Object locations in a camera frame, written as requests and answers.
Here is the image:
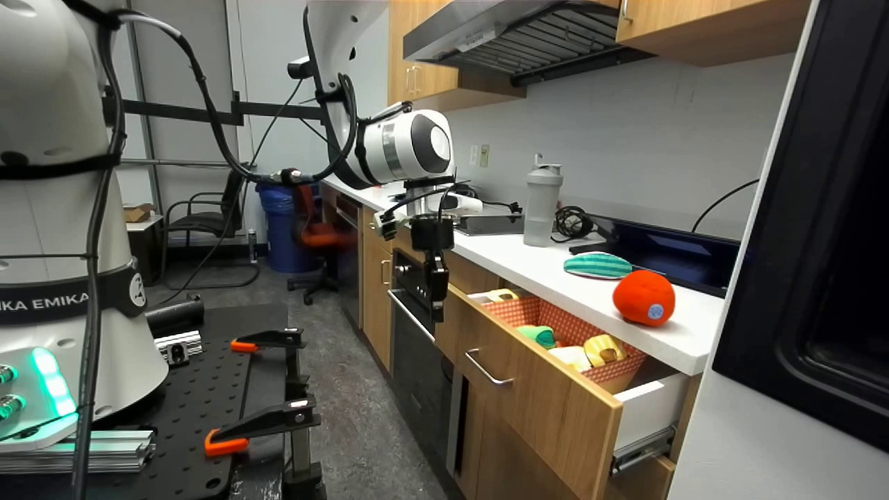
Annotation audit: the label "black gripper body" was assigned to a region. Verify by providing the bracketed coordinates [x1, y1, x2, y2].
[409, 213, 459, 255]

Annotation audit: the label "metal drawer handle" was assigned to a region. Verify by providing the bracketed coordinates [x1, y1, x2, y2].
[460, 344, 516, 388]

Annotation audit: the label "watermelon slice plush toy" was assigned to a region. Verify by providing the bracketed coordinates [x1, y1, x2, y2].
[563, 251, 635, 284]

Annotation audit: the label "wooden front white drawer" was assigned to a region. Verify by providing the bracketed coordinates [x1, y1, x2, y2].
[432, 280, 693, 500]

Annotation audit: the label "yellow plush toy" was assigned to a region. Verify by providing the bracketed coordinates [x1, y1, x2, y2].
[581, 333, 628, 369]

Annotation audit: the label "wooden base cabinets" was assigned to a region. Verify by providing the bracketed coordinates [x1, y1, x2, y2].
[354, 205, 703, 500]

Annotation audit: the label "flat grey tray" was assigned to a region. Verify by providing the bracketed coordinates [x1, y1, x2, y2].
[453, 209, 527, 235]

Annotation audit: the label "grey shaker bottle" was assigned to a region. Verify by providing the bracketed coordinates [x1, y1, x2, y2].
[522, 152, 567, 248]

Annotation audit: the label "red office chair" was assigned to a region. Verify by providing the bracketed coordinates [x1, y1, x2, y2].
[286, 178, 357, 308]

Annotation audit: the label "wooden upper cabinet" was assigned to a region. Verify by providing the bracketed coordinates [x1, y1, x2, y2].
[386, 0, 522, 112]
[614, 0, 813, 69]

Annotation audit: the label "black metal chair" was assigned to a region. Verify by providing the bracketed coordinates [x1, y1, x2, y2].
[163, 160, 264, 291]

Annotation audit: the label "orange patterned basket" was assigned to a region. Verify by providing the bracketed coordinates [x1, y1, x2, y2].
[481, 290, 653, 398]

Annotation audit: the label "steel range hood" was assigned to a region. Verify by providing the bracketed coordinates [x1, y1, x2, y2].
[399, 0, 650, 92]

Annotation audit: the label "small white device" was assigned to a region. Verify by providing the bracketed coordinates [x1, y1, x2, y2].
[150, 328, 204, 369]

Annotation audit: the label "small black device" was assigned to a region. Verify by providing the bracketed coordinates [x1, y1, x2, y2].
[145, 297, 204, 340]

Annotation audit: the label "black perforated mounting table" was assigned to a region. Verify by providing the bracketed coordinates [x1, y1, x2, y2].
[0, 299, 327, 500]

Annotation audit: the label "grey metal pole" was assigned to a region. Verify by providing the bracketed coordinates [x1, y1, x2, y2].
[125, 0, 167, 217]

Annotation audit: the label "aluminium extrusion bar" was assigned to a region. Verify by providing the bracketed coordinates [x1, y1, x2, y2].
[0, 424, 157, 477]

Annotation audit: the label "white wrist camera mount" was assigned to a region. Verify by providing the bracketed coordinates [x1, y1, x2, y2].
[396, 178, 489, 224]

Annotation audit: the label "pale yellow ring toy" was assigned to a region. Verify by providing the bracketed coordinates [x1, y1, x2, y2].
[470, 285, 522, 308]

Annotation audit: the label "black oven with steel handle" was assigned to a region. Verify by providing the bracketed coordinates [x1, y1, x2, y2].
[386, 248, 460, 483]

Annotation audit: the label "orange handled black clamp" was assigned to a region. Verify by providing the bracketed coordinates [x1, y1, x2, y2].
[203, 398, 325, 500]
[227, 326, 310, 406]

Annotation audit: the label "black stereo camera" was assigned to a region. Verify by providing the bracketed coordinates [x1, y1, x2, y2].
[286, 52, 316, 83]

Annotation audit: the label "black camera boom stand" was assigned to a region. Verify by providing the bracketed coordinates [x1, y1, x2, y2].
[120, 92, 327, 128]

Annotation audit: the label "black power cable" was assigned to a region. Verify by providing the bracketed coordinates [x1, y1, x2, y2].
[688, 178, 760, 235]

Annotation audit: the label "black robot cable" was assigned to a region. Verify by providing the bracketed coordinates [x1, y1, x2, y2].
[52, 0, 411, 500]

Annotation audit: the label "glossy black wall oven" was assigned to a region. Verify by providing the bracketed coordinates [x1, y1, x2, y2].
[711, 0, 889, 455]

